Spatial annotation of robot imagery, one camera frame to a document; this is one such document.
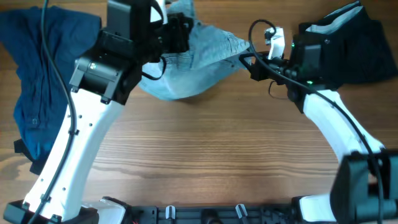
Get light blue denim shorts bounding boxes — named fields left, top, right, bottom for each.
left=139, top=0, right=249, bottom=101

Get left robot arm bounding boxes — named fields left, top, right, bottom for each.
left=4, top=1, right=193, bottom=223

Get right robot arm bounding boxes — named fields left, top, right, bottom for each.
left=239, top=34, right=397, bottom=223

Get folded black shorts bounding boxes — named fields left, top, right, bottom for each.
left=298, top=1, right=397, bottom=86

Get dark blue shirt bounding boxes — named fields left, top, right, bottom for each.
left=1, top=6, right=101, bottom=154

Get black garment under blue shirt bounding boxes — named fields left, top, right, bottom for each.
left=14, top=139, right=48, bottom=175

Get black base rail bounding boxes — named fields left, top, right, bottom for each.
left=123, top=204, right=296, bottom=224

